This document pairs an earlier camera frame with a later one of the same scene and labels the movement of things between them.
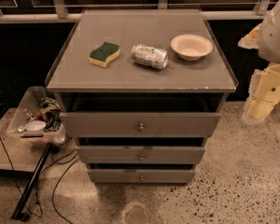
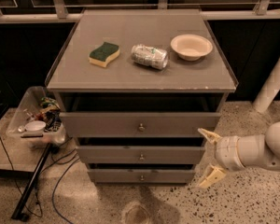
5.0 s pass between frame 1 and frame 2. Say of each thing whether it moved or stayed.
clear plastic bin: stayed
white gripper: moved
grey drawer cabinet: stayed
